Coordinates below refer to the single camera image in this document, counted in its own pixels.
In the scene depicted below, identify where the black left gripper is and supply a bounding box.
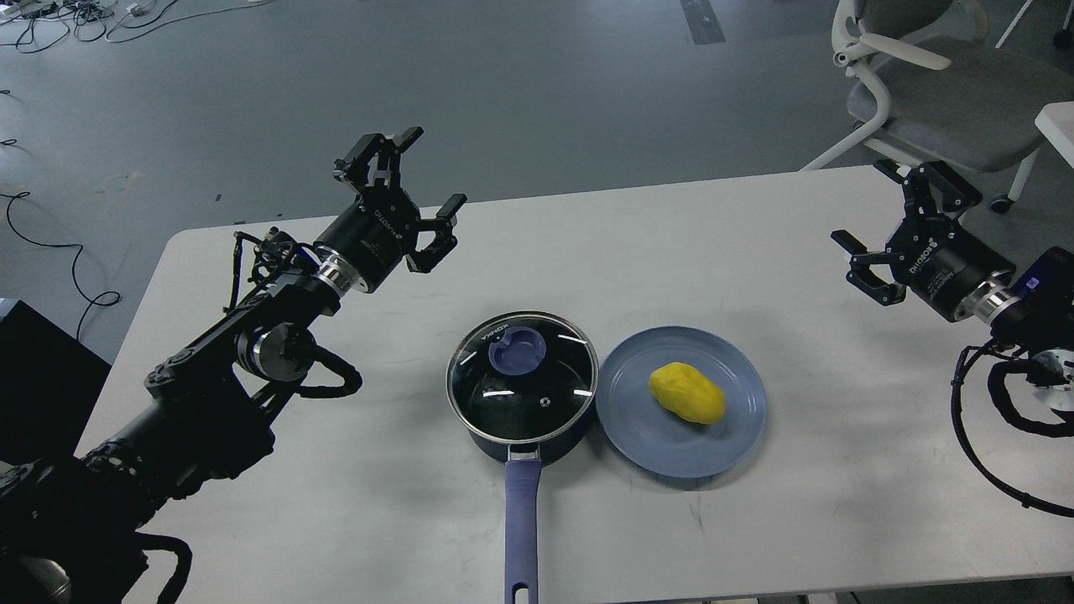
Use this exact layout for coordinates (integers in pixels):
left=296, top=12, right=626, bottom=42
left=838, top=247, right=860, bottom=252
left=315, top=127, right=467, bottom=294

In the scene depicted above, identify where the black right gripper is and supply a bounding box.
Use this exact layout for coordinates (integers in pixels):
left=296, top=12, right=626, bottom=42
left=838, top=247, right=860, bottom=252
left=830, top=159, right=1015, bottom=323

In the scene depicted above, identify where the glass lid blue knob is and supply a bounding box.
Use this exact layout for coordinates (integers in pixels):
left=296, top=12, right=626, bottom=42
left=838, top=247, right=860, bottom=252
left=446, top=312, right=598, bottom=445

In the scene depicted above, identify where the yellow potato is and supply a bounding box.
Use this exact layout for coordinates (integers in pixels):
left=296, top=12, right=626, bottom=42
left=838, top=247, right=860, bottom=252
left=648, top=361, right=727, bottom=425

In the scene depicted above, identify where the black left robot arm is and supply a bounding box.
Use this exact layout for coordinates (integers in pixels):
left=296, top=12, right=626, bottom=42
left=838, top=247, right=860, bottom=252
left=3, top=127, right=467, bottom=603

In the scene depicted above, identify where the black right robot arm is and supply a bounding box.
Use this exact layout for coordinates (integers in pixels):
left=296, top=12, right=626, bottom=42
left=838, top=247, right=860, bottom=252
left=830, top=159, right=1073, bottom=518

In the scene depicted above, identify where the white grey office chair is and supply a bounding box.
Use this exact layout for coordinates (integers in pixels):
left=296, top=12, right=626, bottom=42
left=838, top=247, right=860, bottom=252
left=808, top=1, right=1073, bottom=214

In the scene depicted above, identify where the white table corner right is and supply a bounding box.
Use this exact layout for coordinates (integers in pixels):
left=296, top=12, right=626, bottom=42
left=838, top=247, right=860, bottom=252
left=1035, top=101, right=1074, bottom=168

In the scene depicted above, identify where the blue plate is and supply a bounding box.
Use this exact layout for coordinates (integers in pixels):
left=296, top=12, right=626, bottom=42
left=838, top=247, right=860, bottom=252
left=596, top=326, right=768, bottom=479

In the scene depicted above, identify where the black box at left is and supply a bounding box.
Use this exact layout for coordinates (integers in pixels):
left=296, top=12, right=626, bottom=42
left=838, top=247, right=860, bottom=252
left=1, top=298, right=112, bottom=466

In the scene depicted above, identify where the blue saucepan with handle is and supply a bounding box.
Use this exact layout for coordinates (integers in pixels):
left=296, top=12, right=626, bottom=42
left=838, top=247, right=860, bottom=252
left=446, top=310, right=599, bottom=603

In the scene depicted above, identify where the black cable on floor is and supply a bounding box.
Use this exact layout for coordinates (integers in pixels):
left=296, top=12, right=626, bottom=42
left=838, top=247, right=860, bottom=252
left=0, top=191, right=122, bottom=341

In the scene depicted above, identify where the tangled cables top left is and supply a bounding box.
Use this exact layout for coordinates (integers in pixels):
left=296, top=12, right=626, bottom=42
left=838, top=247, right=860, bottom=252
left=0, top=0, right=269, bottom=55

